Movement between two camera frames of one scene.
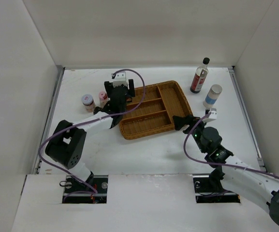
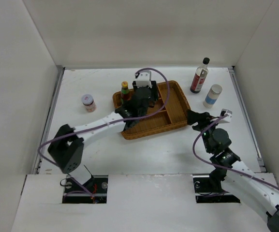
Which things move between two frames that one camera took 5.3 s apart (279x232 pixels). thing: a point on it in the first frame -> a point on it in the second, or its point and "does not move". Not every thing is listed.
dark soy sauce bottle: x=200 y=77 does not move
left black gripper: x=131 y=91 -> x=154 y=98
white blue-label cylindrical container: x=212 y=95 does not move
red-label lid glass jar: x=88 y=100 does not move
